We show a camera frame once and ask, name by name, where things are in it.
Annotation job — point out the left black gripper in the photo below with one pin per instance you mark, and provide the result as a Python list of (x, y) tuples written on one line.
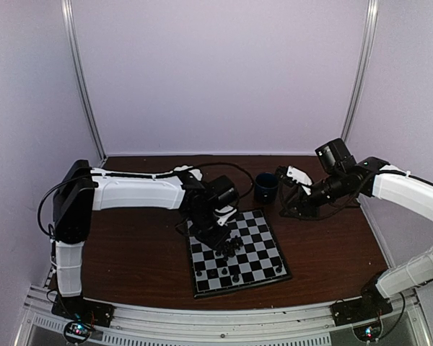
[(213, 242)]

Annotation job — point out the folding black silver chessboard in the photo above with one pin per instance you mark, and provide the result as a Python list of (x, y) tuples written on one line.
[(255, 262)]

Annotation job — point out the right green led circuit board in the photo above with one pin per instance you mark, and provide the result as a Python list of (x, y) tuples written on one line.
[(368, 333)]

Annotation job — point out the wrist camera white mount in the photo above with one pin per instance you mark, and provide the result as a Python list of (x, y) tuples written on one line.
[(224, 214), (291, 176)]

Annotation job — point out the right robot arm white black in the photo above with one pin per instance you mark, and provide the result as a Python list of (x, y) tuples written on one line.
[(346, 180)]

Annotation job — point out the dark blue ceramic mug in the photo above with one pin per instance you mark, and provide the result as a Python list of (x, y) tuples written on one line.
[(266, 188)]

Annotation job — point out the white scalloped ceramic bowl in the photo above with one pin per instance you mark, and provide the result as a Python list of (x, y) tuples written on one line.
[(195, 172)]

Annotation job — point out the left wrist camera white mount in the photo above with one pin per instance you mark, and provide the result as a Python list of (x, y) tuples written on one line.
[(224, 214)]

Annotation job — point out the aluminium corner post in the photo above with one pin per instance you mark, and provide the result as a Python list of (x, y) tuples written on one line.
[(368, 39), (69, 23)]

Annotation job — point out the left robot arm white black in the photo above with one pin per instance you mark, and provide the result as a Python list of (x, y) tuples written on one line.
[(208, 206)]

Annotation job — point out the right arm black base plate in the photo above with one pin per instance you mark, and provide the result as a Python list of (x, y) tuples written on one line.
[(357, 310)]

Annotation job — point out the black chess piece lone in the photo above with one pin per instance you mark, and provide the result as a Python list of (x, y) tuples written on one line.
[(235, 277)]

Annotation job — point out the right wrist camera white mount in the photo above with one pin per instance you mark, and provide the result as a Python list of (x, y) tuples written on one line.
[(291, 176)]

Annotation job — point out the aluminium front rail frame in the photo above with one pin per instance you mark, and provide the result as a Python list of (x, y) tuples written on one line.
[(311, 324)]

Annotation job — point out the right aluminium corner post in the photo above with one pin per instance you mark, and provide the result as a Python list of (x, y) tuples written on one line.
[(368, 39)]

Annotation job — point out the green led circuit board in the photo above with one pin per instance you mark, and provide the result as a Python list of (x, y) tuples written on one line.
[(368, 333), (76, 330)]

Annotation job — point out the left green led circuit board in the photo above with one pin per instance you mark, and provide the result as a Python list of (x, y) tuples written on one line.
[(76, 330)]

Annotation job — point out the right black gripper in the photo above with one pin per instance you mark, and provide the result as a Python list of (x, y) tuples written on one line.
[(305, 206)]

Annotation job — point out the left aluminium corner post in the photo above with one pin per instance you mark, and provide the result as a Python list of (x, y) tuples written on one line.
[(69, 23)]

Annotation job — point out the pile of black chess pieces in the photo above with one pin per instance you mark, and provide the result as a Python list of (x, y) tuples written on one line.
[(229, 248)]

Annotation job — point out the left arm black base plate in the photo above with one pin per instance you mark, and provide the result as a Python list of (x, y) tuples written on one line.
[(81, 309)]

